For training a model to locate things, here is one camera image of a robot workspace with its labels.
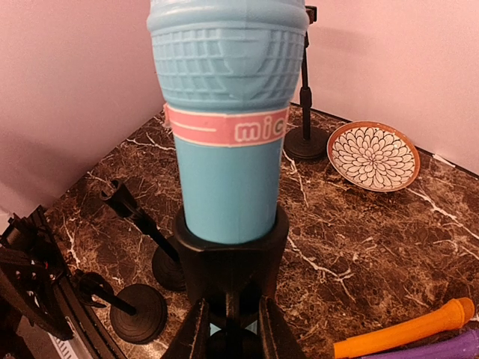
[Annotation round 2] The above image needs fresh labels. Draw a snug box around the black front frame rail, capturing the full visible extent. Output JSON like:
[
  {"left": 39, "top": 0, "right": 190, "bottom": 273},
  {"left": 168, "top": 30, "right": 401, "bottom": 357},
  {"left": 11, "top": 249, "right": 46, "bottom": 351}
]
[{"left": 53, "top": 277, "right": 126, "bottom": 359}]

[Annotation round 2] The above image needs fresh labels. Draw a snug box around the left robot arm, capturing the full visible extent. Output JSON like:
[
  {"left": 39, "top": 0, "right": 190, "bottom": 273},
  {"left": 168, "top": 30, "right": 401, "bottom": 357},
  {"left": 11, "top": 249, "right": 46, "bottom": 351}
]
[{"left": 1, "top": 206, "right": 74, "bottom": 341}]

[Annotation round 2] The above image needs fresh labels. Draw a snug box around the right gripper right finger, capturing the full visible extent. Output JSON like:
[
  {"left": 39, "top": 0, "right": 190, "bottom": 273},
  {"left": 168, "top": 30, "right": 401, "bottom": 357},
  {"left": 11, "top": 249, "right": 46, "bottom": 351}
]
[{"left": 258, "top": 296, "right": 306, "bottom": 359}]

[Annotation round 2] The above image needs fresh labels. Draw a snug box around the floral patterned ceramic plate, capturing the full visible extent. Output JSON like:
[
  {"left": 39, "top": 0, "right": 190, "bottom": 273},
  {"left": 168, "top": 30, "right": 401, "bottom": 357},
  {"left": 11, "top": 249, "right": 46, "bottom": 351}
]
[{"left": 327, "top": 121, "right": 421, "bottom": 192}]

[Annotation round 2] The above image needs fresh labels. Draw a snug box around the black stand of beige microphone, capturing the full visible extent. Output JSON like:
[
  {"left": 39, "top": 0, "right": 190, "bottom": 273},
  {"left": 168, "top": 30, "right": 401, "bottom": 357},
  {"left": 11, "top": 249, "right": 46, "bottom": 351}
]
[{"left": 284, "top": 4, "right": 330, "bottom": 161}]

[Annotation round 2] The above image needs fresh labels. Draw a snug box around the black stand of orange microphone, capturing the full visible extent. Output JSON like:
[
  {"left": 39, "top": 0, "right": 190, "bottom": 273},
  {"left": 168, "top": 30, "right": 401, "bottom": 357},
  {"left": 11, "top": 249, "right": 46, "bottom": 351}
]
[{"left": 100, "top": 179, "right": 188, "bottom": 292}]

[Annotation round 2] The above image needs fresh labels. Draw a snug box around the black stand of purple microphone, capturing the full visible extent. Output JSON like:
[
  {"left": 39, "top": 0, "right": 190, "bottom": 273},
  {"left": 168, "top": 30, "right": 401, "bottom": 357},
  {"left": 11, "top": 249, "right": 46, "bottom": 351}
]
[{"left": 73, "top": 269, "right": 168, "bottom": 345}]

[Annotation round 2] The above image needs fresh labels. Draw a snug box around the blue microphone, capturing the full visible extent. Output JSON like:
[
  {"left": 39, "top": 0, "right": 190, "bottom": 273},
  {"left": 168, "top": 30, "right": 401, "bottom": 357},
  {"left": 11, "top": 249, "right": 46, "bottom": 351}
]
[{"left": 147, "top": 1, "right": 309, "bottom": 245}]

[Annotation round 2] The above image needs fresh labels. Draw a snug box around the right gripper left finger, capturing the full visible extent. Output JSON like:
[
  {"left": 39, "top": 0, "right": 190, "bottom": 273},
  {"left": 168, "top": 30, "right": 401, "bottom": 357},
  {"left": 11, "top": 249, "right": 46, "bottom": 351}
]
[{"left": 162, "top": 298, "right": 210, "bottom": 359}]

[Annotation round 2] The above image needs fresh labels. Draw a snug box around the orange microphone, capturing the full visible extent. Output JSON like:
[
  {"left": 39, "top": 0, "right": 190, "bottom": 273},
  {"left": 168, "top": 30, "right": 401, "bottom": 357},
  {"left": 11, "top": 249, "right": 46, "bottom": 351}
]
[{"left": 333, "top": 298, "right": 475, "bottom": 358}]

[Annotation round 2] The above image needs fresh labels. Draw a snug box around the purple microphone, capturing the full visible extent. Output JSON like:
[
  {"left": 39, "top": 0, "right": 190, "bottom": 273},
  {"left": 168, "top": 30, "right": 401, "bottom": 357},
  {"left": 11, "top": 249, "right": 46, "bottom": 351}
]
[{"left": 366, "top": 329, "right": 478, "bottom": 359}]

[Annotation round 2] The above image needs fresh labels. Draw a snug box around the black stand of blue microphone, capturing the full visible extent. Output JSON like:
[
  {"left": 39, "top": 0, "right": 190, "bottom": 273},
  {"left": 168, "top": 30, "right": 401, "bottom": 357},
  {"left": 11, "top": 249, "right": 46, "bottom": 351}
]
[{"left": 173, "top": 207, "right": 289, "bottom": 358}]

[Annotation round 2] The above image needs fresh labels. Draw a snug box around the white slotted cable duct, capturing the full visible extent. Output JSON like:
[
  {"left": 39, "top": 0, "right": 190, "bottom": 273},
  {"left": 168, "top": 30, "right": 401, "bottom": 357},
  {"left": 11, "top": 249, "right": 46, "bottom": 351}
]
[{"left": 48, "top": 334, "right": 78, "bottom": 359}]

